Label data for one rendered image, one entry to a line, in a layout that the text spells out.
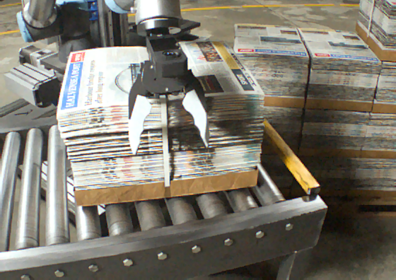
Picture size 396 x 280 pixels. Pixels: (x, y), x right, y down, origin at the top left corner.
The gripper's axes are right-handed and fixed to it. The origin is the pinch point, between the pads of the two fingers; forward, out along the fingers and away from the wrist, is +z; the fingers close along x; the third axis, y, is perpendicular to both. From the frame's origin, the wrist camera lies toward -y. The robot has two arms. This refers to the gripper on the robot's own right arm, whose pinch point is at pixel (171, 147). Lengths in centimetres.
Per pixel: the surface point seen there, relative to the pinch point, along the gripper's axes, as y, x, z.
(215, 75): 13.3, -11.1, -11.8
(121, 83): 13.4, 6.9, -11.8
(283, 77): 78, -52, -15
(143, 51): 28.3, 1.3, -20.0
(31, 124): 50, 34, -6
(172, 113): 8.0, -1.6, -5.2
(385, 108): 73, -96, 0
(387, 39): 60, -90, -26
